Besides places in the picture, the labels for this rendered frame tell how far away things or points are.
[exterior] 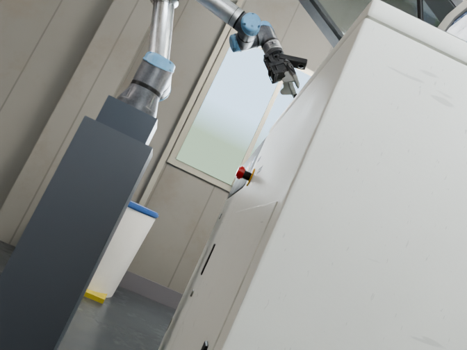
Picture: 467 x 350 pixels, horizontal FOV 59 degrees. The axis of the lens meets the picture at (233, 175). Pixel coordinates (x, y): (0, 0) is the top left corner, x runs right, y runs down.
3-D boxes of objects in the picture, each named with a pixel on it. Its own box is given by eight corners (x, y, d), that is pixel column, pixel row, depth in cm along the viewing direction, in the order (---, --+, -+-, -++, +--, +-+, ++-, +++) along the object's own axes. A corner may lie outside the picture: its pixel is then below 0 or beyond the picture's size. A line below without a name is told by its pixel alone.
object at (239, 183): (227, 198, 183) (242, 165, 185) (236, 202, 183) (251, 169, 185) (243, 185, 122) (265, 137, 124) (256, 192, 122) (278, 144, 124)
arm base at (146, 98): (112, 97, 139) (126, 72, 141) (116, 107, 154) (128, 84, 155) (153, 117, 142) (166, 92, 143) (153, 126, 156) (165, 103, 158)
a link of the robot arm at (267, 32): (250, 35, 177) (269, 30, 178) (259, 54, 173) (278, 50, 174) (252, 21, 170) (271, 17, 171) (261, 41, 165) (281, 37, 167)
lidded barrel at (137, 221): (52, 261, 277) (92, 182, 286) (121, 290, 285) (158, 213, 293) (32, 273, 230) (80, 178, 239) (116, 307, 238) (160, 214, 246)
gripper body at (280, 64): (272, 85, 167) (262, 62, 171) (292, 80, 168) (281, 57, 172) (274, 74, 160) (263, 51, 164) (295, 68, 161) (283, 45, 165)
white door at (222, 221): (158, 344, 175) (225, 198, 184) (163, 346, 175) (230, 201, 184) (137, 415, 111) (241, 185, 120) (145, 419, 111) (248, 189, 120)
